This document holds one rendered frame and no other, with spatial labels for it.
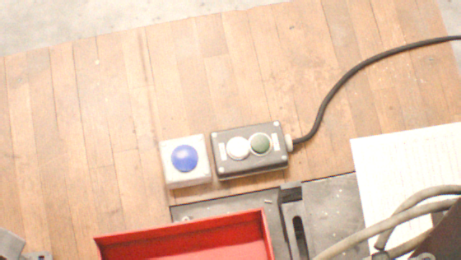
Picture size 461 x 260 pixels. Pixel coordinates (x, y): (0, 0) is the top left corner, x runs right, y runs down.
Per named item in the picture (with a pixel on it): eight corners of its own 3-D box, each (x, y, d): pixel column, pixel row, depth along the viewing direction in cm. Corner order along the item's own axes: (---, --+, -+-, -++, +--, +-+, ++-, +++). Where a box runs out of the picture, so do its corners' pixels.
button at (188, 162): (169, 150, 145) (168, 146, 143) (196, 146, 145) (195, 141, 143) (174, 176, 143) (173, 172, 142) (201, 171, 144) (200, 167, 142)
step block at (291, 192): (276, 201, 144) (279, 183, 136) (295, 197, 144) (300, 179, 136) (285, 242, 142) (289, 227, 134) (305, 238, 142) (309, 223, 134)
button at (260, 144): (248, 140, 145) (248, 135, 144) (267, 136, 146) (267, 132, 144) (252, 158, 145) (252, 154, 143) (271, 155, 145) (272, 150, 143)
